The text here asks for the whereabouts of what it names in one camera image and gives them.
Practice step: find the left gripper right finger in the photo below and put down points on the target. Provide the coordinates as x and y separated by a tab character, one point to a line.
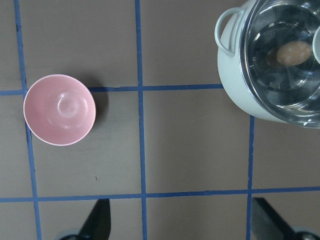
268	224

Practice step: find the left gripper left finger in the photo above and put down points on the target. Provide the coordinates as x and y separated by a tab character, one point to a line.
97	226

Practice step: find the brown egg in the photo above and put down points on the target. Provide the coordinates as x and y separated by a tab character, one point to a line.
293	53

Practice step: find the pale green cooking pot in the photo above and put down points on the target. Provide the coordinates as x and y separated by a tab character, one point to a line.
228	32

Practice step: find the pink bowl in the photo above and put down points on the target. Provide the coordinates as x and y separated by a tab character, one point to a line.
59	110

